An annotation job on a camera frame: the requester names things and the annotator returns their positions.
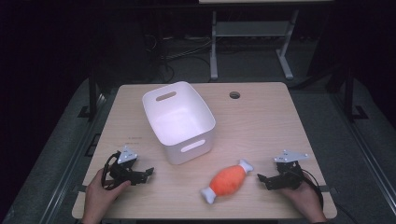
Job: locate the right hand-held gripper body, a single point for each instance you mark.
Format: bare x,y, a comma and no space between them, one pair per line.
288,174

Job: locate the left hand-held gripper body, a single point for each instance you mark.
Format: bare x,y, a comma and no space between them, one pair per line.
124,172

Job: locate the person's right hand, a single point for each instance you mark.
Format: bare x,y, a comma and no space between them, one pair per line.
303,199

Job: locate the person's left hand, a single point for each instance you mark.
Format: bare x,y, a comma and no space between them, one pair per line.
99,199

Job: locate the orange plush meat toy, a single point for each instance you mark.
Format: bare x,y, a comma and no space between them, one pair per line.
228,181

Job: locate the white plastic basket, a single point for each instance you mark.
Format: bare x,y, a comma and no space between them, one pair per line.
179,123

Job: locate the dark round table grommet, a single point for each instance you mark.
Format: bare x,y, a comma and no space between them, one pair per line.
234,95

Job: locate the black stand post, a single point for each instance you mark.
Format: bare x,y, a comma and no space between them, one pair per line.
92,93
350,96

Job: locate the white metal stand frame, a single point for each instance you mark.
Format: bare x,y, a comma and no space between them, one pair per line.
249,29

